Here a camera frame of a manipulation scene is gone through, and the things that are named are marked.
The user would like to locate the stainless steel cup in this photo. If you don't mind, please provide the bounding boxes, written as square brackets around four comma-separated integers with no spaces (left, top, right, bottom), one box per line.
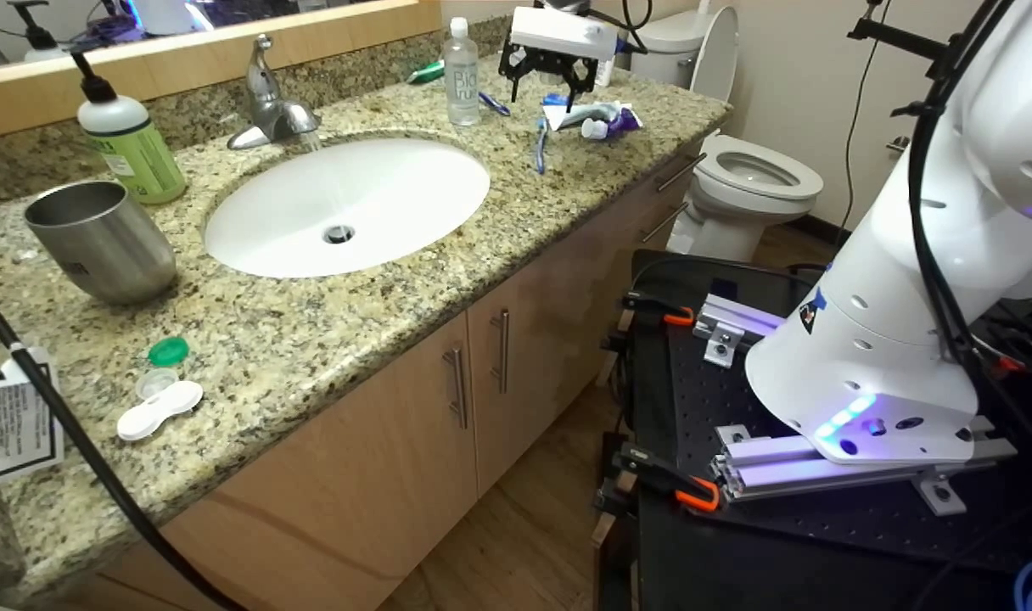
[21,176,184,310]

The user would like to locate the white oval sink basin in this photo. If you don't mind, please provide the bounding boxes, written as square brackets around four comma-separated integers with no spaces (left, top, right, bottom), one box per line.
[203,131,492,283]

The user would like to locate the clear water bottle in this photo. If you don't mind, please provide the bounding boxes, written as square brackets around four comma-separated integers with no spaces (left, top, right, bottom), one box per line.
[442,14,486,129]

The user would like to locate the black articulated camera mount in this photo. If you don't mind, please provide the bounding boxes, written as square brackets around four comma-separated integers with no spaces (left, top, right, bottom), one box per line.
[844,0,951,123]

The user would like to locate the white toilet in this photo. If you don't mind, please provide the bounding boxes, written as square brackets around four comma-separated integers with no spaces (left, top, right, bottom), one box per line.
[614,4,829,263]

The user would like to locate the metal cabinet door handle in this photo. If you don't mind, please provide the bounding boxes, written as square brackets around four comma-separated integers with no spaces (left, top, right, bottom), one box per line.
[442,338,474,435]
[488,304,517,398]

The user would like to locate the white cable tag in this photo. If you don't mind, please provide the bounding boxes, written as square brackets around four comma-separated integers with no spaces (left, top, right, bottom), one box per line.
[0,347,67,488]

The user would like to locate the thin black wall cable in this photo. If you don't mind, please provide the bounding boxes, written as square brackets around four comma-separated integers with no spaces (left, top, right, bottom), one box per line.
[836,44,883,231]

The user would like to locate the white contact lens case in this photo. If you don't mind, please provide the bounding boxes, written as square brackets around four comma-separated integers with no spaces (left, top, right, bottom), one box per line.
[113,375,208,448]

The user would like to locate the green soap pump bottle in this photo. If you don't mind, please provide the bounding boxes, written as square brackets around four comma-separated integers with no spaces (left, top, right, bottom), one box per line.
[71,47,188,210]

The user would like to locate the wooden vanity cabinet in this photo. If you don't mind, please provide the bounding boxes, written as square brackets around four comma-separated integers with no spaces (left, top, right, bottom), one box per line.
[84,140,711,611]

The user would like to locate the white toothpaste tube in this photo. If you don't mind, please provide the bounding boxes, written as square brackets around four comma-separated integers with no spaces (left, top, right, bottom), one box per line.
[551,97,609,134]

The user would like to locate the short aluminium rail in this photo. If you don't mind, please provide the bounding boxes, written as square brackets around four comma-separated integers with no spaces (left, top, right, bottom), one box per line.
[691,292,786,373]

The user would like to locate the thick black cable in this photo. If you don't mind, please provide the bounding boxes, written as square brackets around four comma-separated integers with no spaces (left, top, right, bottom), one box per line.
[0,268,246,611]

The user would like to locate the green round lid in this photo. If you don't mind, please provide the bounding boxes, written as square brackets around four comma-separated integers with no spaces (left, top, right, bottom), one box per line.
[137,332,194,399]

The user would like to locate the long aluminium base rail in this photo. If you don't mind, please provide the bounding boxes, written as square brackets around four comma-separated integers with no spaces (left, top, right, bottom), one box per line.
[711,418,1019,521]

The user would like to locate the chrome faucet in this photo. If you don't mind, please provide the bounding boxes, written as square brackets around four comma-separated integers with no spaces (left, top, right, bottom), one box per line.
[222,29,326,154]

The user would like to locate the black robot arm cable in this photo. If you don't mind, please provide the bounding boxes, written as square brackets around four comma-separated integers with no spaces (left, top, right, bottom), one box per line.
[901,0,1001,383]

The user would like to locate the purple toothpaste tube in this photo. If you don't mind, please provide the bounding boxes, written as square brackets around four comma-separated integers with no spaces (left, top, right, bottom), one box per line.
[575,103,649,146]

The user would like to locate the orange black clamp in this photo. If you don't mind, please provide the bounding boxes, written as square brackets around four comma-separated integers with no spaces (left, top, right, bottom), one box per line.
[604,443,725,518]
[617,288,698,335]

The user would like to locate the wood-framed mirror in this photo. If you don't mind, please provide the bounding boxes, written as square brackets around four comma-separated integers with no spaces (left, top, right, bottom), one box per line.
[0,0,443,146]

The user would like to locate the black robot table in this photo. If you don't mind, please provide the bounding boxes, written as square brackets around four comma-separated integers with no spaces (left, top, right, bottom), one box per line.
[621,249,1032,611]

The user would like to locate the red and black wires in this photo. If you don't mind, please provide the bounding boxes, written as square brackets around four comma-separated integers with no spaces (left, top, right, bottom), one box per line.
[959,319,1032,383]

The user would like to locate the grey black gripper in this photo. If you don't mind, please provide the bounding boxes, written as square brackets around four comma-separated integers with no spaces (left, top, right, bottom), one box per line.
[498,42,601,113]

